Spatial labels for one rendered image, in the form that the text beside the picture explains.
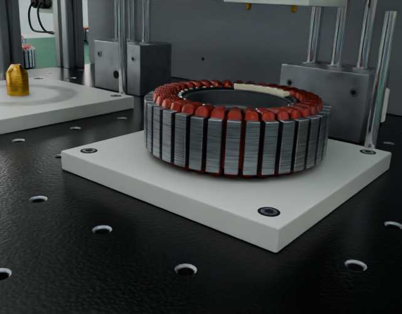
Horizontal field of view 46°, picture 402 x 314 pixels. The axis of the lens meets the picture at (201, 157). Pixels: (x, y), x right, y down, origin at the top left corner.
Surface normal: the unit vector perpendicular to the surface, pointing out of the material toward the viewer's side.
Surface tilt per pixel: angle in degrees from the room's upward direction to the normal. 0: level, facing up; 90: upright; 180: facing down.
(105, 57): 90
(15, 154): 0
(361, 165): 0
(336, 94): 90
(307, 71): 90
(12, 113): 0
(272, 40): 90
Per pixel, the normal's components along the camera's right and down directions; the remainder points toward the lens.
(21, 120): 0.78, 0.22
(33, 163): 0.04, -0.95
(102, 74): -0.62, 0.22
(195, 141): -0.43, 0.27
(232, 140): -0.10, 0.31
